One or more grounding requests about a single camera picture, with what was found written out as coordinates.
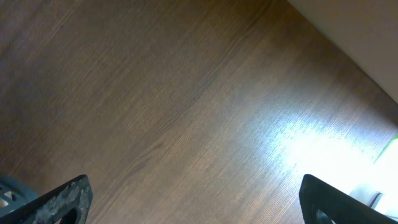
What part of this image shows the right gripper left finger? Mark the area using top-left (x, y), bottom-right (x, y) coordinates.
top-left (1, 175), bottom-right (93, 224)

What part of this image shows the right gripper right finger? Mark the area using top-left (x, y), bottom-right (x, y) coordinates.
top-left (299, 174), bottom-right (397, 224)

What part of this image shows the grey plastic basket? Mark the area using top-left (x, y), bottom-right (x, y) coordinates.
top-left (1, 175), bottom-right (38, 217)

